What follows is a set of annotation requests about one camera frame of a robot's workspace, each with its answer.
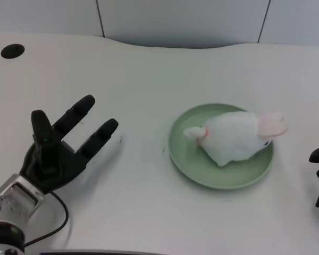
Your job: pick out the white rabbit doll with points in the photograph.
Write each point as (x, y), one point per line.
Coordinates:
(236, 138)

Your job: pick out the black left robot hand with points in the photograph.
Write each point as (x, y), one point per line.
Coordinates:
(55, 154)

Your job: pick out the green round plate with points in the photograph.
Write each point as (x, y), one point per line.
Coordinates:
(191, 159)

